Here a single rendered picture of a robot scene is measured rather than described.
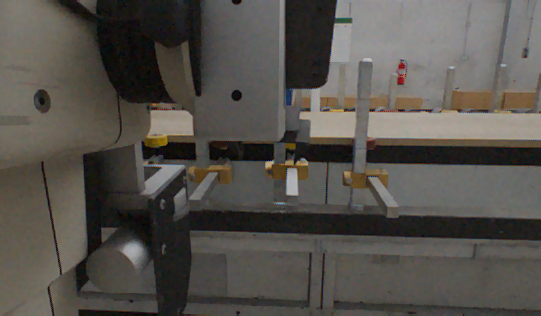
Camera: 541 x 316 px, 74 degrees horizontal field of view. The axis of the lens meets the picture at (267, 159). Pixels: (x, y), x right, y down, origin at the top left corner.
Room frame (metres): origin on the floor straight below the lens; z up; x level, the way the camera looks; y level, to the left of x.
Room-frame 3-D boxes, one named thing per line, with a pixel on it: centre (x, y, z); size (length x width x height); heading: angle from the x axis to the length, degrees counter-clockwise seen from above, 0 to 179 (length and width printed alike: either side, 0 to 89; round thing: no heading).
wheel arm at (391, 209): (1.04, -0.32, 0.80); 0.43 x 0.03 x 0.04; 176
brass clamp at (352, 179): (1.09, -0.31, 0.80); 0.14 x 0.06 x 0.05; 86
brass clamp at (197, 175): (1.13, 0.19, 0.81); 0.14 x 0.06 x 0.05; 86
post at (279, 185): (1.11, -0.04, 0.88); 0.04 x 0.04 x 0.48; 86
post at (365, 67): (1.10, -0.29, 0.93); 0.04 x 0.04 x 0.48; 86
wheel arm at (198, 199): (1.08, 0.17, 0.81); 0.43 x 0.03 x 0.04; 176
